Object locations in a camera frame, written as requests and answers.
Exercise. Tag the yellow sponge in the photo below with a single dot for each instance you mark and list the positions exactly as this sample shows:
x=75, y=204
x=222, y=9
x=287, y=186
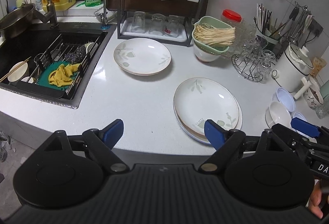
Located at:
x=318, y=65

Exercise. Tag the green chopstick holder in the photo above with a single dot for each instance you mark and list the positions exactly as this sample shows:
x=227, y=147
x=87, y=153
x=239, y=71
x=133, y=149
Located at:
x=271, y=42

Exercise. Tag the beige small bowl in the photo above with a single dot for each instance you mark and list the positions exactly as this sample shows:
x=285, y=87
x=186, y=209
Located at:
x=277, y=113

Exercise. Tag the wire glass cup rack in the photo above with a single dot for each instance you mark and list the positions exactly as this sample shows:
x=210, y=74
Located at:
x=254, y=62

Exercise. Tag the right hand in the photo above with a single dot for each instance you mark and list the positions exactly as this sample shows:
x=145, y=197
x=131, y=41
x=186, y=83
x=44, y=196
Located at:
x=318, y=198

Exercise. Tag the textured clear tumbler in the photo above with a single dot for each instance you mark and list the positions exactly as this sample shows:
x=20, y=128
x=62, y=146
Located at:
x=323, y=110

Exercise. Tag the light blue plastic bowl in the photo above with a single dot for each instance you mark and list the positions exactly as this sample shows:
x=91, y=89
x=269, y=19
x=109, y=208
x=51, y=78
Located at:
x=284, y=97

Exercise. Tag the clear glass middle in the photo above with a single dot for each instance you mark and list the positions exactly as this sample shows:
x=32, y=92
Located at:
x=157, y=24

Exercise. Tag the wall power outlet strip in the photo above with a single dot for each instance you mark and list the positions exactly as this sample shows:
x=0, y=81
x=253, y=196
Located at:
x=315, y=28

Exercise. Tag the clear glass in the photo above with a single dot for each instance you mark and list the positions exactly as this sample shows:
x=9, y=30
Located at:
x=138, y=24
x=157, y=24
x=172, y=27

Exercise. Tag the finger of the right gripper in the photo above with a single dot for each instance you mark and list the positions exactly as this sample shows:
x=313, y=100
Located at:
x=308, y=128

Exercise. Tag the white bowl under strainer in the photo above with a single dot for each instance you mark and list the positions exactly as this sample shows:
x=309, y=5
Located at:
x=204, y=56

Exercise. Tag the blue rimmed floral plate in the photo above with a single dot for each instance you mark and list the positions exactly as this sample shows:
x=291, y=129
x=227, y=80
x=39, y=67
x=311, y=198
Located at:
x=201, y=138

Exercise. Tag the clear glass left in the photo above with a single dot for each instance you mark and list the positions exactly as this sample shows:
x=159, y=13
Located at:
x=138, y=24

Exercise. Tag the large floral white plate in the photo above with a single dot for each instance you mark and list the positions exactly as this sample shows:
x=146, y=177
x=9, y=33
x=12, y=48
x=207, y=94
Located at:
x=197, y=100

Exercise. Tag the white bowl in sink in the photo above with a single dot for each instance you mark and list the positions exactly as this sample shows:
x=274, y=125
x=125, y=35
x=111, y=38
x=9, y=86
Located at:
x=20, y=70

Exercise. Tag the white electric cooking pot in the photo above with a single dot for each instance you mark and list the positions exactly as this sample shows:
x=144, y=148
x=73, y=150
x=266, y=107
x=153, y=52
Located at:
x=292, y=67

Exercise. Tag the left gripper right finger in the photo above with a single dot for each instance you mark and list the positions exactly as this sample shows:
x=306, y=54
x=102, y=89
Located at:
x=227, y=144

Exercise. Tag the green strainer basket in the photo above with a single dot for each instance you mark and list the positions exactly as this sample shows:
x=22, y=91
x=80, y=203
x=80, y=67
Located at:
x=216, y=50

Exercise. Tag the black sink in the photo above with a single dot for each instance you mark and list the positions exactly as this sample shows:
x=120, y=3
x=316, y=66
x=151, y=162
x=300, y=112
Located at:
x=44, y=49

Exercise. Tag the floral white plate near rack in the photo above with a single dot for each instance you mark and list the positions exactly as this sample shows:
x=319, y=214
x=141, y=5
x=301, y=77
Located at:
x=142, y=56

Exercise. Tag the hanging utensil rack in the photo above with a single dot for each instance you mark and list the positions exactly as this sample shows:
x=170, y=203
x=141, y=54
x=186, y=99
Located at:
x=295, y=25

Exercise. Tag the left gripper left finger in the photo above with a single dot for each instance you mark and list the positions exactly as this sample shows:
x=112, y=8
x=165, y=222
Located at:
x=100, y=144

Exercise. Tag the dark frying pan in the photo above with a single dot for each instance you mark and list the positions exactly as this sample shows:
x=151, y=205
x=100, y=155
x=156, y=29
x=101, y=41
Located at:
x=16, y=22

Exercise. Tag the yellow cloth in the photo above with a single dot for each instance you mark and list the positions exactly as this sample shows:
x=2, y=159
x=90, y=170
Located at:
x=63, y=75

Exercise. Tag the red lid glass jar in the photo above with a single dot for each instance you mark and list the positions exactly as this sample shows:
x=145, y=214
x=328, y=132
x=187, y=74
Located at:
x=244, y=31

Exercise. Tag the clear glass right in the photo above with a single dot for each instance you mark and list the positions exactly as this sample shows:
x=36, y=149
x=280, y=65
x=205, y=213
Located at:
x=172, y=27

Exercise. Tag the dried noodle bundle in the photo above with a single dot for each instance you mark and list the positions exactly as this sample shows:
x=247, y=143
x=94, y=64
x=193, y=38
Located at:
x=211, y=36

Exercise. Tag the white drain tray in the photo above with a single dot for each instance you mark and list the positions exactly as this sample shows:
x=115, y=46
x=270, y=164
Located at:
x=126, y=28

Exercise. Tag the floral bowl with brown paste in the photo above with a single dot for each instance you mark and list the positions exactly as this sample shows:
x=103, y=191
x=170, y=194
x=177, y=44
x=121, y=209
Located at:
x=313, y=96

